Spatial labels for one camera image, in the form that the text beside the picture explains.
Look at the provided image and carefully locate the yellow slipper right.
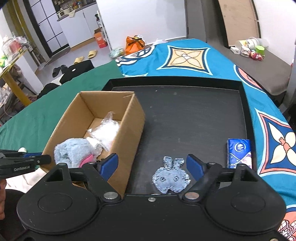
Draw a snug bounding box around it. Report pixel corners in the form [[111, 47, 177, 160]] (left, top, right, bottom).
[[88, 50, 97, 59]]

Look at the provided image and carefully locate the white container on ledge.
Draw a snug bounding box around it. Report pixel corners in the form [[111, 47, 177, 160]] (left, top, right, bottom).
[[235, 37, 268, 50]]

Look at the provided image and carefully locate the blue patterned blanket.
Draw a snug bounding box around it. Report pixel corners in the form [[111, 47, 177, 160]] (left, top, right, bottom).
[[116, 39, 295, 240]]

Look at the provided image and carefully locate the white plastic bag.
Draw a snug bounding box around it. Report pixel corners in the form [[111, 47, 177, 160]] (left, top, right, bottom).
[[153, 39, 168, 45]]

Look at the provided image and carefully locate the green cup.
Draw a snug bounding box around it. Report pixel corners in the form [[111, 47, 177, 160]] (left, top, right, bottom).
[[255, 45, 265, 56]]

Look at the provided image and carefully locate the person left hand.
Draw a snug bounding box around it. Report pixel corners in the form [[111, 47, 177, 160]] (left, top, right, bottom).
[[0, 179, 6, 220]]

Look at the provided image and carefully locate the white soft bundle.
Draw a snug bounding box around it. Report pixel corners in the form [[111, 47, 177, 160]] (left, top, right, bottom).
[[88, 111, 120, 152]]

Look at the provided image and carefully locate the yellow slipper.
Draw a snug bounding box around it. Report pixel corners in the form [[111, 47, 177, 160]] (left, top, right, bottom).
[[88, 50, 97, 59], [74, 56, 84, 64]]

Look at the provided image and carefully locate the orange bag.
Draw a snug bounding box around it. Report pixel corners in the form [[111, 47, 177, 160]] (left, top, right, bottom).
[[125, 36, 145, 55]]

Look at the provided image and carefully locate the black slipper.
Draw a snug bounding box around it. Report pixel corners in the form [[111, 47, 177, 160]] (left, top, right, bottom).
[[60, 65, 68, 74], [52, 67, 61, 78]]

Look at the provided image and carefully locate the yellow table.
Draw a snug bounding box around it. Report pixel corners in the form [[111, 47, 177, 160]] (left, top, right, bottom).
[[1, 50, 32, 107]]

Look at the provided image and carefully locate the orange cardboard box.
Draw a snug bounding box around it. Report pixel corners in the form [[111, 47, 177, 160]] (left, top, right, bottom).
[[94, 28, 107, 48]]

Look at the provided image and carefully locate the black shallow tray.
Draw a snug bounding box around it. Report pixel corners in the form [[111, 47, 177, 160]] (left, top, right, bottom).
[[104, 76, 254, 194]]

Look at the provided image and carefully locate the brown cardboard box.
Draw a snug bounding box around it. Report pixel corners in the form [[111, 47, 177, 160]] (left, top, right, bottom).
[[43, 91, 145, 196]]

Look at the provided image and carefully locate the blue tissue packet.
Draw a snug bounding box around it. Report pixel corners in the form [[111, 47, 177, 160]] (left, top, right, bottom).
[[227, 138, 252, 169]]

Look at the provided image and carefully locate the blue fluffy plush toy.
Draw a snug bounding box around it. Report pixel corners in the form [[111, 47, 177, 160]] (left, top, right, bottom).
[[54, 138, 98, 168]]

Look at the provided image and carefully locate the blue bunny cloth patch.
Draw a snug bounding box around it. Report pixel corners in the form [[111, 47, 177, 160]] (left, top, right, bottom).
[[152, 156, 191, 194]]

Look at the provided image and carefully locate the green cloth cover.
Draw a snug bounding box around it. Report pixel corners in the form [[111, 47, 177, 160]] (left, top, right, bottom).
[[0, 61, 123, 153]]

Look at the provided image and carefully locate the black slipper left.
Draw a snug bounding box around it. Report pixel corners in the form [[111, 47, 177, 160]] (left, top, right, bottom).
[[52, 67, 61, 78]]

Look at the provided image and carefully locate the white kitchen cabinet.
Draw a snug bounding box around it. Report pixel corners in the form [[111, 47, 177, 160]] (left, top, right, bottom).
[[57, 2, 99, 48]]

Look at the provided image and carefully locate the black stool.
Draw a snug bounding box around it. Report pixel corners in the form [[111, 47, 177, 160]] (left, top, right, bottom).
[[59, 60, 94, 84]]

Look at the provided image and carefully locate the yellow slipper left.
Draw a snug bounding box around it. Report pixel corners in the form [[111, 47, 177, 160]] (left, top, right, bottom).
[[74, 56, 84, 64]]

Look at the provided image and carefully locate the black slipper right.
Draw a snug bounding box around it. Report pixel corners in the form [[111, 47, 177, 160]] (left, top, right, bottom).
[[60, 65, 68, 74]]

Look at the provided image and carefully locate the brown leaning board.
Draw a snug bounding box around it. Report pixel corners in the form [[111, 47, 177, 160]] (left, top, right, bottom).
[[218, 0, 261, 47]]

